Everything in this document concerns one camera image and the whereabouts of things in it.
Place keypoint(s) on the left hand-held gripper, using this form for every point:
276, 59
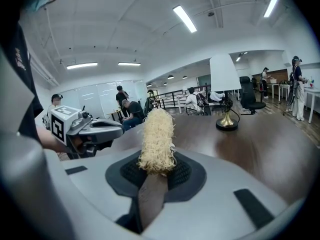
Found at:
58, 126

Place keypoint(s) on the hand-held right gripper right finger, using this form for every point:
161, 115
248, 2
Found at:
220, 191

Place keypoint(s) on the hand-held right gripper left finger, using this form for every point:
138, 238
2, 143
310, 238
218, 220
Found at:
100, 179

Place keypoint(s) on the tan bristle brush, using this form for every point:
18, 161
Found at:
157, 139

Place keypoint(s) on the person's left forearm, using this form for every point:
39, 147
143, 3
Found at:
52, 141

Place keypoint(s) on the person's left hand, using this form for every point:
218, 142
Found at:
78, 143

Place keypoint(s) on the small wooden desk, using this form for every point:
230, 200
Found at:
113, 113

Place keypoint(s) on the frosted glass partition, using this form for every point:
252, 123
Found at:
100, 96

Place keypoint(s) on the long ceiling light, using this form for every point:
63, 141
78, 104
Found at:
184, 19
272, 2
82, 65
129, 64

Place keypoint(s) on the black and white railing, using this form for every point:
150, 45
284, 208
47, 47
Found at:
172, 94

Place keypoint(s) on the black office chair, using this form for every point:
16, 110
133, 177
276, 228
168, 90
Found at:
248, 94
220, 101

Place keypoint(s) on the white cloth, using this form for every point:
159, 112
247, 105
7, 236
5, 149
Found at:
216, 96

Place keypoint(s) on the person's black t-shirt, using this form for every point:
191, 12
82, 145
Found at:
20, 84

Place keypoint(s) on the white shade brass table lamp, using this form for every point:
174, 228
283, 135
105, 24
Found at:
223, 71

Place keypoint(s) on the white table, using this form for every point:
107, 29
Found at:
284, 86
313, 90

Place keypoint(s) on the small ceiling light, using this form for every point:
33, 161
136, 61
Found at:
238, 58

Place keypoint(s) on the dark green wall board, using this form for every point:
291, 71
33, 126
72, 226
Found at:
203, 80

